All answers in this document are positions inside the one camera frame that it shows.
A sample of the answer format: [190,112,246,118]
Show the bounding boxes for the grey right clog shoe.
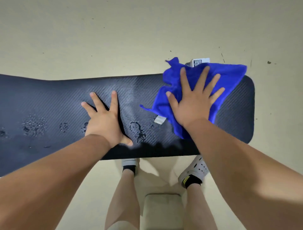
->
[178,155,210,189]

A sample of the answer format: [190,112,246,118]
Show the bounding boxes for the black sock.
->
[122,165,136,176]
[183,175,203,189]

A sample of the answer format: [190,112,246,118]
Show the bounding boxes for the person's leg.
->
[183,184,218,230]
[105,169,140,230]

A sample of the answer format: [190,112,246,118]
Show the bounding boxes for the person's left forearm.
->
[0,134,112,230]

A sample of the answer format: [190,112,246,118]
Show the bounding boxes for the black left sock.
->
[122,165,136,176]

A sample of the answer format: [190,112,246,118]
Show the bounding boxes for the person's right hand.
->
[165,66,225,133]

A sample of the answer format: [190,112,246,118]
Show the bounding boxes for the white plastic stool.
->
[143,194,185,230]

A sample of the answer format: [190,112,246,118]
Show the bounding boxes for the white bench frame foot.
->
[185,57,211,68]

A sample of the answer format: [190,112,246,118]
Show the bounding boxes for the grey left clog shoe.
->
[121,159,139,176]

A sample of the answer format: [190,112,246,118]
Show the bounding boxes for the blue microfiber cloth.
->
[140,57,248,140]

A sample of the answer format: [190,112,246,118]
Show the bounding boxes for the beige shorts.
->
[105,220,140,230]

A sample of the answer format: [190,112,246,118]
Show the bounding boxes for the person's right leg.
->
[183,184,218,230]

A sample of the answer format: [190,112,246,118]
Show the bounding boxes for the person's left hand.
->
[81,91,134,149]

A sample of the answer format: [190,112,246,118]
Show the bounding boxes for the grey clog shoe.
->
[178,155,210,189]
[121,159,139,176]

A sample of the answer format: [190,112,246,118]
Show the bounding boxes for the person's right forearm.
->
[183,118,303,230]

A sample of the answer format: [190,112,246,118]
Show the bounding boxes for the black padded bench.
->
[0,73,256,177]

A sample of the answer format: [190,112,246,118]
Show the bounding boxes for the person's left leg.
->
[105,169,140,230]

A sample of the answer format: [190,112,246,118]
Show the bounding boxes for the black right sock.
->
[183,175,203,189]

